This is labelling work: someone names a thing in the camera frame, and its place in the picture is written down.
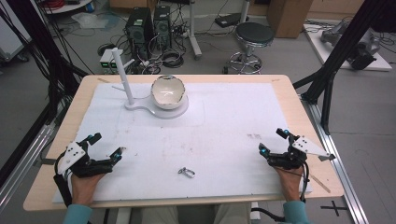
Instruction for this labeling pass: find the black metal frame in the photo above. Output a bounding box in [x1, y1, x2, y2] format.
[292, 0, 396, 135]
[0, 0, 90, 188]

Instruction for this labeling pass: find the white desk leg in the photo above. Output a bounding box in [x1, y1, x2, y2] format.
[186, 0, 204, 61]

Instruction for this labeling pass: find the person's left hand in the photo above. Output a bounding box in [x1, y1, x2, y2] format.
[70, 172, 106, 206]

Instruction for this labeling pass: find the small metal clip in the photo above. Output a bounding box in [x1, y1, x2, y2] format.
[177, 166, 196, 179]

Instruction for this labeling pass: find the white power supply unit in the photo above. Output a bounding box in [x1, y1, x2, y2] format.
[109, 50, 126, 75]
[99, 49, 115, 75]

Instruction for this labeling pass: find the wooden table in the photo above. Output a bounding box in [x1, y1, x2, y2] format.
[22, 74, 345, 213]

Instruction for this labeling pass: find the grey robot device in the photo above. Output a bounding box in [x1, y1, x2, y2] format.
[320, 20, 383, 71]

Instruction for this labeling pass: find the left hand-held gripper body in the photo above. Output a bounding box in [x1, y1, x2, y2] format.
[56, 139, 114, 179]

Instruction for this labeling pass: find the flat black box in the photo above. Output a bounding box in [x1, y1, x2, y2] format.
[214, 12, 250, 28]

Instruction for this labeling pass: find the tangle of black cables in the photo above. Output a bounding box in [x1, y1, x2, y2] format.
[136, 24, 190, 75]

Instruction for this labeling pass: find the white stand with pegs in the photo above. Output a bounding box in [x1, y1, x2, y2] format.
[111, 47, 190, 120]

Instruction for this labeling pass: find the brown cardboard box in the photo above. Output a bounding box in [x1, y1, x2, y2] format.
[266, 0, 314, 39]

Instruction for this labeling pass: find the black round stool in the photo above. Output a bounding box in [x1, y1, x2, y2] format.
[222, 21, 276, 75]

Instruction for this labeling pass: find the black cable under table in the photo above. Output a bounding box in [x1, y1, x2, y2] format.
[250, 207, 286, 223]

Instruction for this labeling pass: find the white platform board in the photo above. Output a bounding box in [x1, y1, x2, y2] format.
[303, 22, 393, 73]

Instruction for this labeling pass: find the person's right hand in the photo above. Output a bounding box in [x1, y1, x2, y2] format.
[274, 167, 304, 203]

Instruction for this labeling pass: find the aluminium rail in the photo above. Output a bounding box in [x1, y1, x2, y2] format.
[300, 94, 370, 224]
[0, 123, 56, 213]

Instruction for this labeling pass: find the white table mat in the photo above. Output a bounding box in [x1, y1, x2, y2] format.
[51, 82, 313, 204]

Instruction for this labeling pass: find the clear plastic sheet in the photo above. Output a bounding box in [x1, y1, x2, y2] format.
[70, 12, 110, 30]

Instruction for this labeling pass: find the black computer tower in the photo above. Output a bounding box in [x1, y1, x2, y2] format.
[125, 7, 154, 60]
[152, 4, 173, 50]

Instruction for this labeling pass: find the white ceramic bowl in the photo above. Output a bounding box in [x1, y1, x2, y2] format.
[150, 75, 187, 110]

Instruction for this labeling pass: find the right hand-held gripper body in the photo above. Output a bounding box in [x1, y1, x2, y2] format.
[266, 134, 336, 171]

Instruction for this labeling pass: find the round white table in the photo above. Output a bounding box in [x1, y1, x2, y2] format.
[40, 0, 95, 15]

